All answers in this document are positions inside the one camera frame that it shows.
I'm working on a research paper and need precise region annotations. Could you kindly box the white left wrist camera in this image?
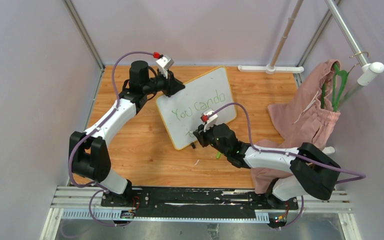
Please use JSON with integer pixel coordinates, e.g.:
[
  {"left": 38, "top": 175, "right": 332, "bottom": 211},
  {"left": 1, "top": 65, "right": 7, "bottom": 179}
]
[{"left": 156, "top": 55, "right": 175, "bottom": 79}]

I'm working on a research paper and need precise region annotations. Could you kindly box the silver clothes rail pole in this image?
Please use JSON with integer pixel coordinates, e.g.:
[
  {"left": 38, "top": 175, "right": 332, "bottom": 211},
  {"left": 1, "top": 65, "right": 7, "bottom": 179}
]
[{"left": 325, "top": 0, "right": 384, "bottom": 110}]

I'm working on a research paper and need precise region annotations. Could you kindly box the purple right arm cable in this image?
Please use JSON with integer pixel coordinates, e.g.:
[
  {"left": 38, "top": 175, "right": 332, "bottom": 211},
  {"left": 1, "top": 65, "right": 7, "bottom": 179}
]
[{"left": 201, "top": 102, "right": 367, "bottom": 229}]

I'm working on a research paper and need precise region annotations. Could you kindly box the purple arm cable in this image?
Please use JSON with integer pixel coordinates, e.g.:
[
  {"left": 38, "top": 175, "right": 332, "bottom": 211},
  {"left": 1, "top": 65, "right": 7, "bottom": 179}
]
[
  {"left": 68, "top": 50, "right": 161, "bottom": 228},
  {"left": 201, "top": 102, "right": 367, "bottom": 229}
]

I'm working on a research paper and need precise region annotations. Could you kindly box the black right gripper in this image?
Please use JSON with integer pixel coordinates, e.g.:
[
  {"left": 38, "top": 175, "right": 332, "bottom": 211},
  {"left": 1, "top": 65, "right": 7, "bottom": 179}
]
[{"left": 194, "top": 120, "right": 230, "bottom": 157}]

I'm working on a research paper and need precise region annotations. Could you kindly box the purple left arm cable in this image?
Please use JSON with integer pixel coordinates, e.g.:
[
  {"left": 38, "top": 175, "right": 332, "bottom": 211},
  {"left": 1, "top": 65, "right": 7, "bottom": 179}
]
[{"left": 68, "top": 50, "right": 161, "bottom": 228}]

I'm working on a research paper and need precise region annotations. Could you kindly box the yellow framed whiteboard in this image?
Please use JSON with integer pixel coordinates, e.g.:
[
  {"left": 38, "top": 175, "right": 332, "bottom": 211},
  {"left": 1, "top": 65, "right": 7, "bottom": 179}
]
[{"left": 156, "top": 66, "right": 234, "bottom": 150}]

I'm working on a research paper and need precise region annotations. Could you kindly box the white rack base foot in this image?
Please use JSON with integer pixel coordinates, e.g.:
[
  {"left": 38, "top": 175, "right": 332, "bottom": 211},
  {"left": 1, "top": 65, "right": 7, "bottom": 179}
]
[{"left": 237, "top": 65, "right": 305, "bottom": 75}]

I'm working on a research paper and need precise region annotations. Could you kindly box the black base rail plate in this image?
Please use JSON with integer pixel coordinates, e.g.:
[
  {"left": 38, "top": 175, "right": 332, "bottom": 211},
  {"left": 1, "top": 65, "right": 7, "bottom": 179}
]
[{"left": 100, "top": 186, "right": 299, "bottom": 222}]

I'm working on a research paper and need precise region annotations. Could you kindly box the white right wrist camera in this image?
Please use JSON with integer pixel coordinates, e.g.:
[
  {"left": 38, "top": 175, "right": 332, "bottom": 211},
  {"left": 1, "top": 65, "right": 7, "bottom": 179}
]
[{"left": 201, "top": 108, "right": 218, "bottom": 132}]

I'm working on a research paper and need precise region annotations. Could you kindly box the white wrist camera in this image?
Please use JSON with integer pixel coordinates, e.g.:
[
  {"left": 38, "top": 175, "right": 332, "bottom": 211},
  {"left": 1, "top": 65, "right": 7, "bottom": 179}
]
[
  {"left": 201, "top": 108, "right": 218, "bottom": 132},
  {"left": 156, "top": 55, "right": 175, "bottom": 79}
]

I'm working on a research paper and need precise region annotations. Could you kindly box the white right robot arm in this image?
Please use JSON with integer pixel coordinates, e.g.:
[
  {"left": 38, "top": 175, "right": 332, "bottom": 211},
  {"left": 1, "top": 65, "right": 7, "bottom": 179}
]
[{"left": 193, "top": 123, "right": 339, "bottom": 209}]

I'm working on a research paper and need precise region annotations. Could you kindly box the pink cloth garment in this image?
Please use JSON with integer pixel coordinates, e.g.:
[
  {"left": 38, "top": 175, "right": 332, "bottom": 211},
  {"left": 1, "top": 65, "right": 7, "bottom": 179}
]
[{"left": 248, "top": 59, "right": 342, "bottom": 195}]

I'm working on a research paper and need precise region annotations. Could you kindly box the green clothes hanger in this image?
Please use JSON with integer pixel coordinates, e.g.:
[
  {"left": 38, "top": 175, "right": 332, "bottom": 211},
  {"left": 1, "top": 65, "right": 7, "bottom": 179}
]
[{"left": 320, "top": 60, "right": 350, "bottom": 112}]

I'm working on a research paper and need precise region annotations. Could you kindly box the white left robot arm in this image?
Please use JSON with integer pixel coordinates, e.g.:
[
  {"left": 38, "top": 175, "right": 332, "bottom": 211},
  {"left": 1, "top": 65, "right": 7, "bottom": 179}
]
[{"left": 68, "top": 56, "right": 185, "bottom": 207}]

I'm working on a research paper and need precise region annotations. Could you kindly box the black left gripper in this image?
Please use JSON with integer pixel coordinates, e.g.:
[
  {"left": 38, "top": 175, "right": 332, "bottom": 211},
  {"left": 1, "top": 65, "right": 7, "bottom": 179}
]
[{"left": 143, "top": 69, "right": 185, "bottom": 98}]

